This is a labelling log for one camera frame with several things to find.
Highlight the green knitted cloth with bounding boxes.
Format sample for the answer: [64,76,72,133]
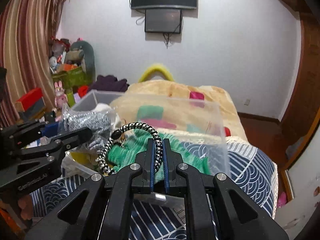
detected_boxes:
[107,128,211,184]

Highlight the black white braided cord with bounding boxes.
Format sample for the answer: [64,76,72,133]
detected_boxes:
[95,121,163,176]

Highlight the silver glitter pouch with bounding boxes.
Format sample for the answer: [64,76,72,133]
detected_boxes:
[58,104,118,152]

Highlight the person's left hand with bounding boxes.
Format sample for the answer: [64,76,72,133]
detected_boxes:
[18,194,33,220]

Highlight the beige patchwork blanket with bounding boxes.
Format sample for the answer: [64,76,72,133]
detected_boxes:
[111,80,247,142]

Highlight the clear plastic storage bin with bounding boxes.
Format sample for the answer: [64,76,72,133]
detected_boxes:
[59,90,230,175]

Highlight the red flat box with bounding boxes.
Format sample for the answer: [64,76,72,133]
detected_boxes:
[15,87,45,112]

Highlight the navy wave pattern tablecloth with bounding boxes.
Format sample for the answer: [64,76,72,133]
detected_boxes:
[27,148,287,239]

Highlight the pink bunny doll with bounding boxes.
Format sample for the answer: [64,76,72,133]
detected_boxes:
[54,80,68,109]

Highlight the yellow fuzzy hoop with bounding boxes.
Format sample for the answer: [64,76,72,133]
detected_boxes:
[138,63,175,82]

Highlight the dark purple garment pile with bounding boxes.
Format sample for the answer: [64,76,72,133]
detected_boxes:
[91,75,130,92]

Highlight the red knitted item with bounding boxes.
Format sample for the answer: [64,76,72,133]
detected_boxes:
[78,85,89,98]

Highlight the green cardboard box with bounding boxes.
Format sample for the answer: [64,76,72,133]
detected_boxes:
[52,67,92,90]

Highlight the brown wooden door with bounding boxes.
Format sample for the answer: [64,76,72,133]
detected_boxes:
[280,14,319,169]

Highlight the grey green dinosaur plush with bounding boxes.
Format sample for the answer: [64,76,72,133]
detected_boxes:
[65,40,95,81]

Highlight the striped red beige curtain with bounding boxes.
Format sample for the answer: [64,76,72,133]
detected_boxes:
[1,0,64,127]

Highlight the small black wall monitor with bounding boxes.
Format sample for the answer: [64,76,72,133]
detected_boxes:
[144,8,182,34]

